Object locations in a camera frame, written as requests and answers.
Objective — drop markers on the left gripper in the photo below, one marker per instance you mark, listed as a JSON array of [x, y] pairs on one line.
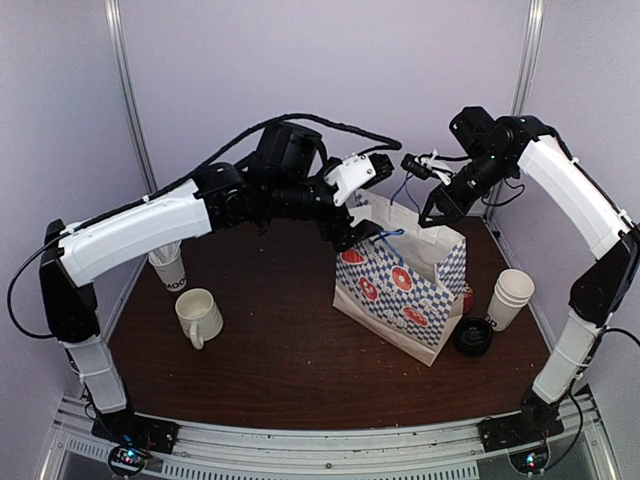
[[331, 230]]

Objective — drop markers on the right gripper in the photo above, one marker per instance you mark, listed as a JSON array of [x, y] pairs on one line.
[[448, 217]]

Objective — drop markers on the blue checkered paper bag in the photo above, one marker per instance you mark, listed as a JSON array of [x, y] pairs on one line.
[[406, 284]]

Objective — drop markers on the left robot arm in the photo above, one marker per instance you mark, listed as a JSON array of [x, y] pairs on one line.
[[288, 176]]

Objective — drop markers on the red floral plate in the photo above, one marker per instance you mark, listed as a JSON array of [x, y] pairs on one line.
[[468, 300]]

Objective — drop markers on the stack of paper cups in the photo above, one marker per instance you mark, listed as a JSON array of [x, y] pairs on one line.
[[512, 292]]

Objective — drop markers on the stack of black lids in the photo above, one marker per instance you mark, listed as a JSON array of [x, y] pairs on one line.
[[472, 337]]

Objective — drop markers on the cream ceramic mug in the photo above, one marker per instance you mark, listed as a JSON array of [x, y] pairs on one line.
[[199, 316]]

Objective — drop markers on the paper cup holding straws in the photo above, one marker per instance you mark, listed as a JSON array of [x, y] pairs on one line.
[[168, 265]]

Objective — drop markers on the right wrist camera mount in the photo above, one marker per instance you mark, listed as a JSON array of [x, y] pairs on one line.
[[428, 166]]

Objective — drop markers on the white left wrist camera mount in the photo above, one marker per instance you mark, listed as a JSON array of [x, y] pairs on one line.
[[358, 171]]

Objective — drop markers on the aluminium front rail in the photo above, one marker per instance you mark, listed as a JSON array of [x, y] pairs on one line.
[[452, 450]]

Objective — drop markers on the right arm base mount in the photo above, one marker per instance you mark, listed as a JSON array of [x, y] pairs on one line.
[[510, 431]]

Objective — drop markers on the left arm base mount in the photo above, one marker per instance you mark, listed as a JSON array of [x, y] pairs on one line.
[[130, 429]]

